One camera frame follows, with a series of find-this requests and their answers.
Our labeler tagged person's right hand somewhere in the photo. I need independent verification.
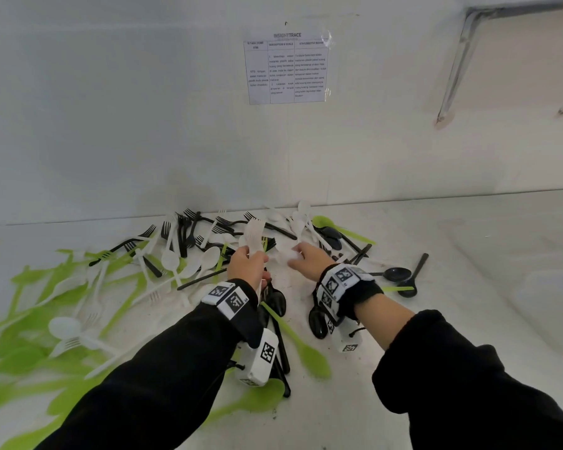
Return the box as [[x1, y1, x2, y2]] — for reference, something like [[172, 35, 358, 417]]
[[287, 242, 337, 283]]

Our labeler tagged person's left hand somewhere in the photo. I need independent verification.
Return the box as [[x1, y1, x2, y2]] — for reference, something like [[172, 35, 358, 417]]
[[226, 246, 272, 294]]

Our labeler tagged white plastic fork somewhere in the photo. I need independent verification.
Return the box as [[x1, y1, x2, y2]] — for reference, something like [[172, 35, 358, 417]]
[[243, 217, 268, 258], [274, 238, 303, 267]]

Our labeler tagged pile of black plastic forks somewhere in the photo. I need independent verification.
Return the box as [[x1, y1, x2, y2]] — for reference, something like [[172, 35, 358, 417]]
[[88, 208, 430, 399]]

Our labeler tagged pile of plastic cutlery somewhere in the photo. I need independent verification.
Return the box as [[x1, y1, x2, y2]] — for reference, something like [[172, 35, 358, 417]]
[[0, 215, 416, 450]]

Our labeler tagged person's left forearm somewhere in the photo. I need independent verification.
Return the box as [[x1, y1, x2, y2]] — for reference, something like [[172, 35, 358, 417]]
[[35, 294, 259, 450]]

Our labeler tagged black marker right wrist band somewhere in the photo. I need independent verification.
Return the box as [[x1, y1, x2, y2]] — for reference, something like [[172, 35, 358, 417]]
[[312, 262, 385, 326]]

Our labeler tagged black marker wrist band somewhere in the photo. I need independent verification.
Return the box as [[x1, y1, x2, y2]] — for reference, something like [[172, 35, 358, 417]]
[[312, 262, 385, 326], [200, 278, 263, 350]]

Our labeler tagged black marker left wrist band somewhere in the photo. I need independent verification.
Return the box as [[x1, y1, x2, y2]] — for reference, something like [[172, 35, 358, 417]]
[[200, 278, 263, 350]]

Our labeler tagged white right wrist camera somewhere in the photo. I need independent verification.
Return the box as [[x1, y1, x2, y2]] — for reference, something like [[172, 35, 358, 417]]
[[326, 318, 365, 354]]

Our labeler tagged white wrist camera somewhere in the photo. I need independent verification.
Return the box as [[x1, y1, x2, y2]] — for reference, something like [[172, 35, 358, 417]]
[[326, 318, 365, 354], [236, 327, 280, 388]]

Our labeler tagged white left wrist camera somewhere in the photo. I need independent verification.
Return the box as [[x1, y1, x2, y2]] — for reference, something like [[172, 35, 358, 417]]
[[236, 327, 280, 388]]

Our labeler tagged printed paper wall notice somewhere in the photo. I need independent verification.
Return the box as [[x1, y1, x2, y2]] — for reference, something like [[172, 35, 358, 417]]
[[243, 27, 334, 106]]

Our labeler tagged metal wall bracket frame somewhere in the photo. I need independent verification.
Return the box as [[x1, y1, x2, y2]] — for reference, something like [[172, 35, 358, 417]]
[[435, 0, 563, 126]]

